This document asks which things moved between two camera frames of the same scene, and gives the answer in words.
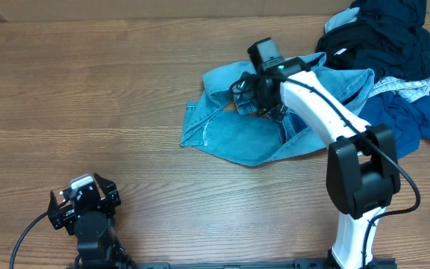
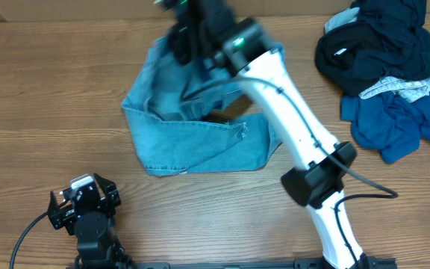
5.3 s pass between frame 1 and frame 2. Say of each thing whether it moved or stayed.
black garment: stayed
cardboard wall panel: stayed
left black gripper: stayed
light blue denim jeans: moved
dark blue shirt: stayed
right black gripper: moved
